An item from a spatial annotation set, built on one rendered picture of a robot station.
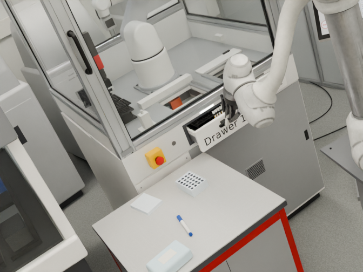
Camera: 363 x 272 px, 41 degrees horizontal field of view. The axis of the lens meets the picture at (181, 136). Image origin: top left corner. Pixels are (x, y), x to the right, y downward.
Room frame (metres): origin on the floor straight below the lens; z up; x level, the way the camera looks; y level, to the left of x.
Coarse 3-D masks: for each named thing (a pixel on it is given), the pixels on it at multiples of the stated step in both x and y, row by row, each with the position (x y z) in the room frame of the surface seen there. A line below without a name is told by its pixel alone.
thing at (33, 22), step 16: (16, 0) 2.43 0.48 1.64; (32, 0) 2.10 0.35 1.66; (16, 16) 2.65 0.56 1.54; (32, 16) 2.26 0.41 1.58; (32, 32) 2.45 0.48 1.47; (48, 32) 2.12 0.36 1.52; (32, 48) 2.67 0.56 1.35; (48, 48) 2.27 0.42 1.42; (48, 64) 2.47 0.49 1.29; (64, 64) 2.11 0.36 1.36; (48, 80) 2.71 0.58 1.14; (64, 80) 2.28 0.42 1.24; (64, 96) 2.48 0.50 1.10; (80, 96) 2.11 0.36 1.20
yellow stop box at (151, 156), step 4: (156, 148) 1.91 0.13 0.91; (148, 152) 1.91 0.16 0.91; (152, 152) 1.89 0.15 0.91; (156, 152) 1.88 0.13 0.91; (160, 152) 1.89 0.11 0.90; (148, 156) 1.88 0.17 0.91; (152, 156) 1.87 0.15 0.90; (156, 156) 1.88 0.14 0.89; (160, 156) 1.89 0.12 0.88; (164, 156) 1.90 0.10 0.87; (148, 160) 1.89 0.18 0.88; (152, 160) 1.87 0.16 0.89; (164, 160) 1.89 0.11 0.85; (152, 164) 1.87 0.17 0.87; (156, 164) 1.87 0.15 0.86
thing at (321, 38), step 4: (312, 4) 2.34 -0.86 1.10; (316, 8) 2.32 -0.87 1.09; (316, 12) 2.31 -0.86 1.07; (316, 16) 2.30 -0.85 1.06; (316, 20) 2.29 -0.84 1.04; (316, 24) 2.27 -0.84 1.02; (320, 28) 2.25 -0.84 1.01; (320, 32) 2.24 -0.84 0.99; (320, 36) 2.23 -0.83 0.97; (324, 36) 2.22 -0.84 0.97; (328, 36) 2.21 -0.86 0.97; (320, 40) 2.23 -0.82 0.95; (324, 40) 2.24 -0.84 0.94
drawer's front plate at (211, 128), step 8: (224, 112) 1.95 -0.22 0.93; (216, 120) 1.92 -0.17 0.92; (240, 120) 1.96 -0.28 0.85; (200, 128) 1.90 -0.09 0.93; (208, 128) 1.90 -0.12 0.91; (216, 128) 1.92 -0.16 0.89; (200, 136) 1.89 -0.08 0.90; (208, 136) 1.90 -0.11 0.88; (216, 136) 1.91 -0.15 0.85; (224, 136) 1.92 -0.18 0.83; (200, 144) 1.88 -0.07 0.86
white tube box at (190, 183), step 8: (184, 176) 1.79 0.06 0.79; (192, 176) 1.77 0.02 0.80; (200, 176) 1.74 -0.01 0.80; (176, 184) 1.78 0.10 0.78; (184, 184) 1.75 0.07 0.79; (192, 184) 1.72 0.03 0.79; (200, 184) 1.69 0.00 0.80; (208, 184) 1.71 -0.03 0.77; (192, 192) 1.67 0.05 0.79; (200, 192) 1.69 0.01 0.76
